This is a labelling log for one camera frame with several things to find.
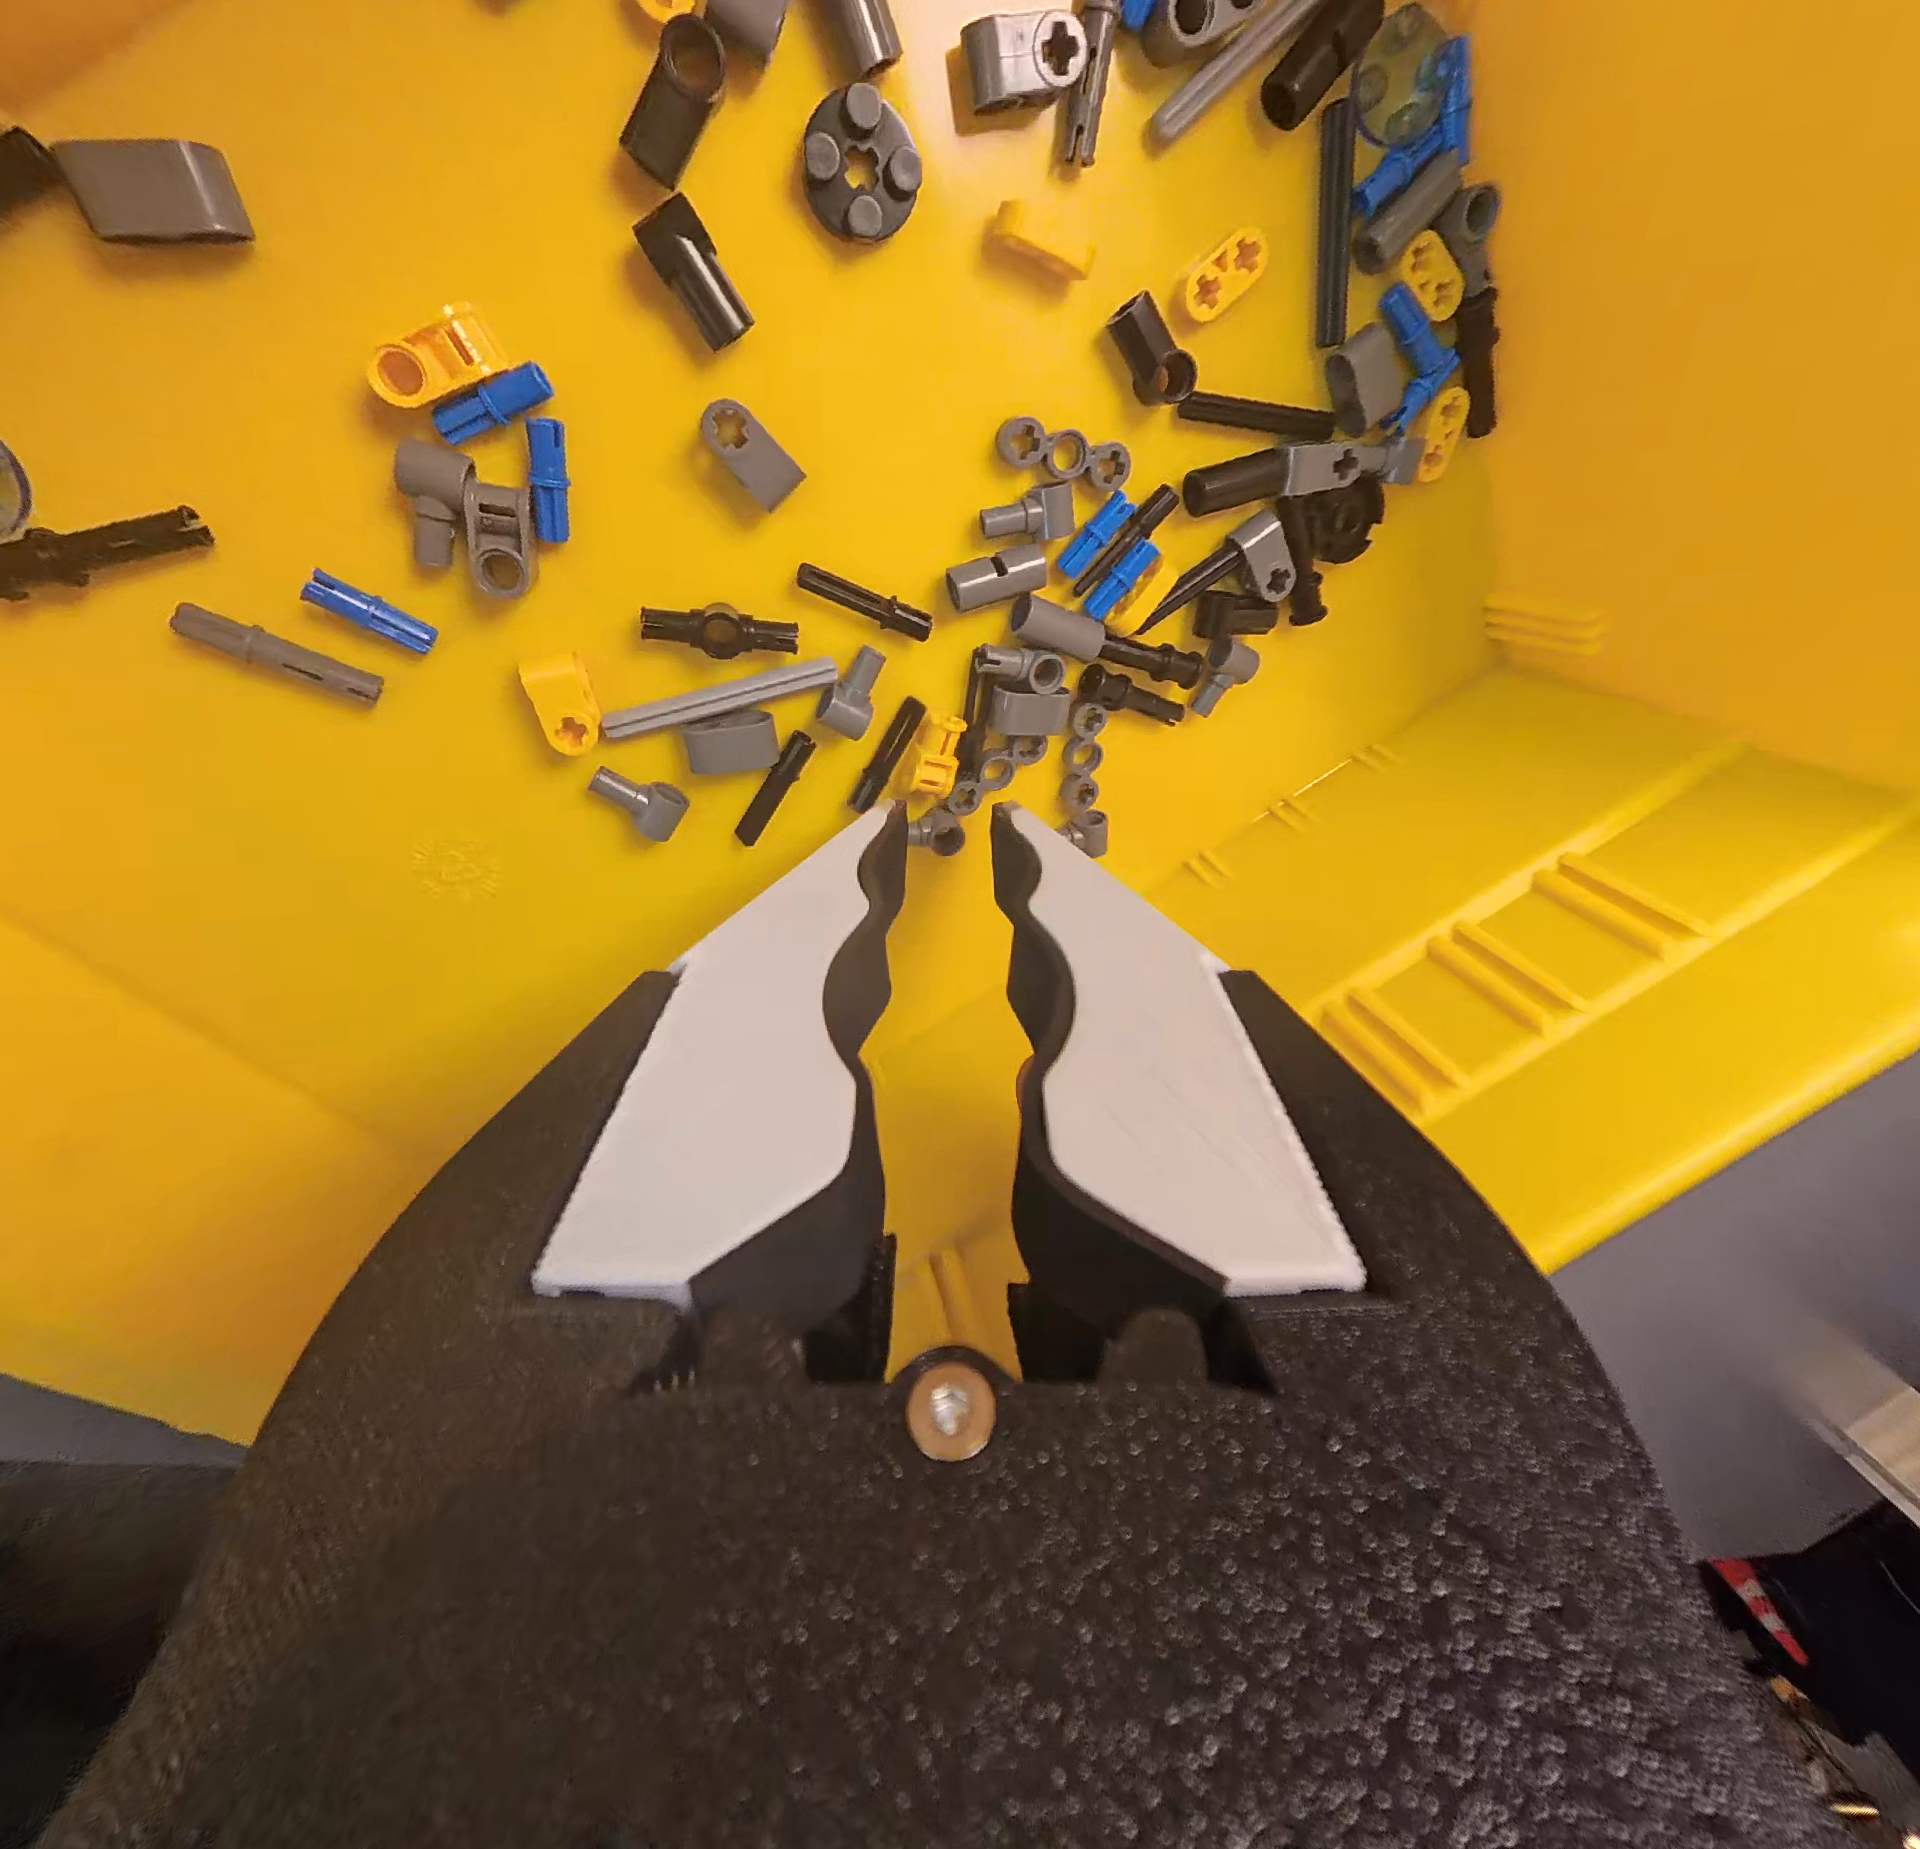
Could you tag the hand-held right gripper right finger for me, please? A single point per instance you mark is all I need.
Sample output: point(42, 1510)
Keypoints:
point(1200, 1130)

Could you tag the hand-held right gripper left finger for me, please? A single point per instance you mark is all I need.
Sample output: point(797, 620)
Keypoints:
point(705, 1130)

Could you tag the yellow plastic bin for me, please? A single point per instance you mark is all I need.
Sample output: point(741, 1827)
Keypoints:
point(300, 906)

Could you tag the pile of mixed lego parts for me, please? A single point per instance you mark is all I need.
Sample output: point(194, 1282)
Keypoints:
point(860, 163)

